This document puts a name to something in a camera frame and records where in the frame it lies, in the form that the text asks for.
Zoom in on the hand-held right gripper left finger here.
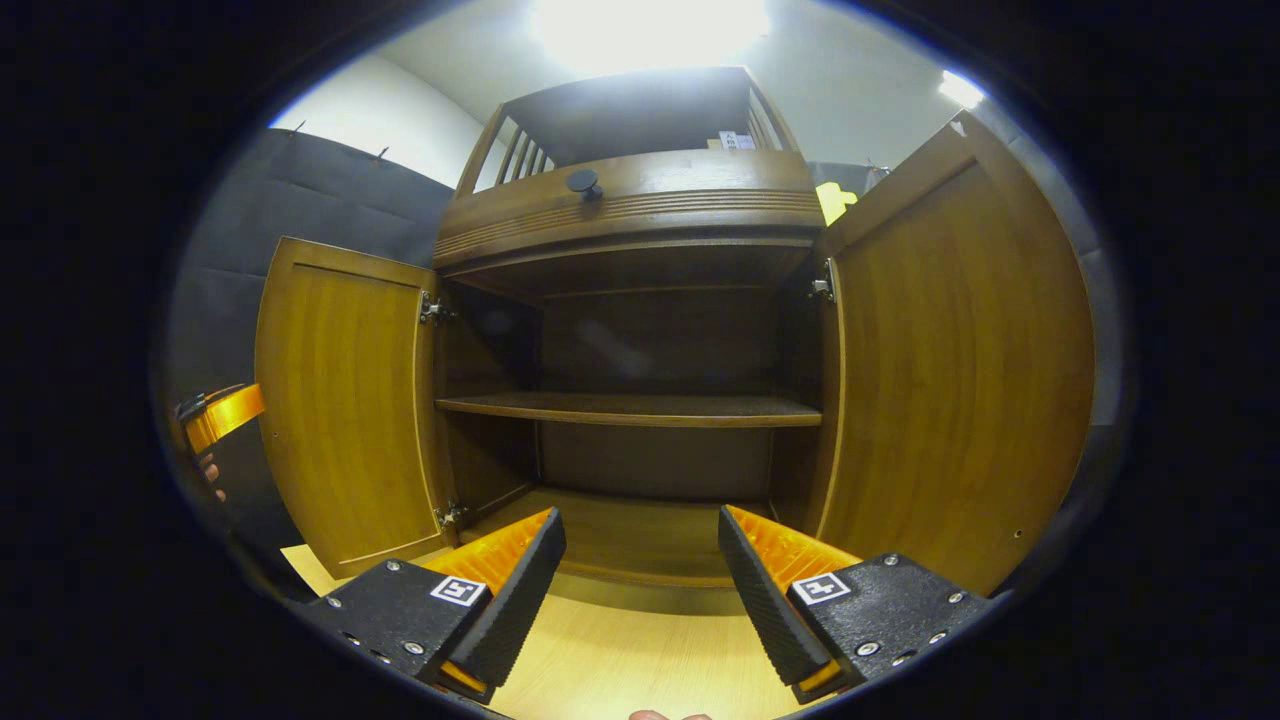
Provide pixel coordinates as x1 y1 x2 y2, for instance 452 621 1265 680
300 507 567 706

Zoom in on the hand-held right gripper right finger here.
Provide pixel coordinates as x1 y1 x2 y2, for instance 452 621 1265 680
718 505 1001 704

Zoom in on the brown wooden shoe cabinet door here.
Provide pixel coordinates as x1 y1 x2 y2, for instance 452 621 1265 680
255 236 461 581
800 110 1096 598

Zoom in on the brown wooden shoe cabinet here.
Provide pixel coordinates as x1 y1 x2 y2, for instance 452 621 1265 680
430 65 831 589

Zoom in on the wooden cabinet shelf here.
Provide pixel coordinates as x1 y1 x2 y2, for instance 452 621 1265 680
435 392 823 429

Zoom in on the small ceiling light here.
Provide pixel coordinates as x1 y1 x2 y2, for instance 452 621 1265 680
938 70 986 109

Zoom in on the large ceiling light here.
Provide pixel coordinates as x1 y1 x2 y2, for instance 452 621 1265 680
530 0 771 76

